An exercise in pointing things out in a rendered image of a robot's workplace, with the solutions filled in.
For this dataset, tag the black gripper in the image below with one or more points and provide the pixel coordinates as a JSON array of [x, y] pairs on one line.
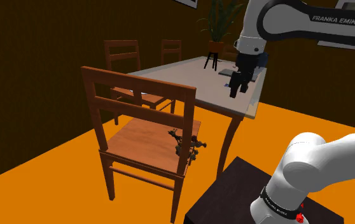
[[245, 63]]

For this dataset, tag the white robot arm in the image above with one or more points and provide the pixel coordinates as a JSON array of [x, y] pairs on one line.
[[314, 161]]

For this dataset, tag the blue object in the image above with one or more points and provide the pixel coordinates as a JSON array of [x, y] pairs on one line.
[[263, 59]]

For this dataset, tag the wooden table with pale top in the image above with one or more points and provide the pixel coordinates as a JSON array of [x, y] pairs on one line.
[[196, 80]]

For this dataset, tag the potted plant on black stand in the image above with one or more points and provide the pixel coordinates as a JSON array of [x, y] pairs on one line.
[[217, 24]]

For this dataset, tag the dark dried flower sprig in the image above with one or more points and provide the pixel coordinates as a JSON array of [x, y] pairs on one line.
[[193, 145]]

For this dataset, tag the brown wooden chair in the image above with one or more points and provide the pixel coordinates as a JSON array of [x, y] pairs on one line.
[[121, 56], [146, 139], [171, 51]]

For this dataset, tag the dark robot stand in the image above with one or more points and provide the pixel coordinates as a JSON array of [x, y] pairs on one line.
[[227, 192]]

